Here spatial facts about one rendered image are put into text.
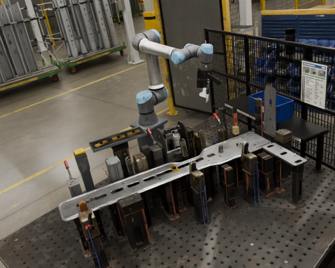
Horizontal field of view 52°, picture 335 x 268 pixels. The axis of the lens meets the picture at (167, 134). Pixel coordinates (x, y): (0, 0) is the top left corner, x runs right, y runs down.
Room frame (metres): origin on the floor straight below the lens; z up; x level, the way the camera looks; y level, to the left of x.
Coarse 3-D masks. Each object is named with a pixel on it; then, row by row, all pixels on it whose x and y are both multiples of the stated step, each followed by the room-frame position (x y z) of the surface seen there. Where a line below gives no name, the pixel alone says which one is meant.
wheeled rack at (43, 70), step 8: (24, 8) 9.04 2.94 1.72; (40, 8) 8.34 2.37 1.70; (8, 24) 8.14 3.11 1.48; (48, 32) 8.34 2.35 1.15; (32, 40) 9.01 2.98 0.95; (48, 64) 8.88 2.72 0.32; (32, 72) 8.30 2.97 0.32; (40, 72) 8.16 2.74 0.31; (48, 72) 8.21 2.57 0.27; (56, 72) 8.27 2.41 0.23; (8, 80) 7.92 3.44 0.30; (16, 80) 7.81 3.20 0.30; (24, 80) 7.80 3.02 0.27; (32, 80) 7.89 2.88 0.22; (56, 80) 8.34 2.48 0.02; (0, 88) 7.45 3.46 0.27; (8, 88) 7.55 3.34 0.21
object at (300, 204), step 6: (294, 168) 1.67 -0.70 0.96; (300, 168) 1.66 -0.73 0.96; (294, 174) 1.68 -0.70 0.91; (300, 174) 1.67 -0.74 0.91; (294, 180) 1.68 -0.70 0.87; (300, 180) 1.67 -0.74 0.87; (294, 186) 1.68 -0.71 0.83; (300, 186) 1.68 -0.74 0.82; (294, 192) 1.67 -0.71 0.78; (300, 192) 1.67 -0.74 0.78; (288, 198) 1.73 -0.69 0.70; (294, 198) 1.67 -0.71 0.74; (300, 198) 1.67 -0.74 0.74; (294, 204) 1.66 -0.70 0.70; (300, 204) 1.65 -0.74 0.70
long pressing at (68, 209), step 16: (224, 144) 2.02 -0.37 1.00; (240, 144) 1.99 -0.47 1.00; (256, 144) 1.95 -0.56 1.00; (224, 160) 1.82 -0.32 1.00; (144, 176) 1.78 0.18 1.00; (160, 176) 1.76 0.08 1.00; (176, 176) 1.73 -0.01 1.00; (96, 192) 1.69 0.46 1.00; (128, 192) 1.64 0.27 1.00; (64, 208) 1.58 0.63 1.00; (96, 208) 1.54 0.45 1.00
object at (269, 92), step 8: (272, 88) 2.04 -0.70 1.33; (264, 96) 2.12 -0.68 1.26; (272, 96) 2.04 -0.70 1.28; (264, 104) 2.12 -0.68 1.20; (272, 104) 2.04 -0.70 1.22; (264, 112) 2.12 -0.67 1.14; (272, 112) 2.05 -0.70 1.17; (264, 120) 2.12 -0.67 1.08; (272, 120) 2.05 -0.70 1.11; (264, 128) 2.12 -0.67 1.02; (272, 128) 2.05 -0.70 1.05
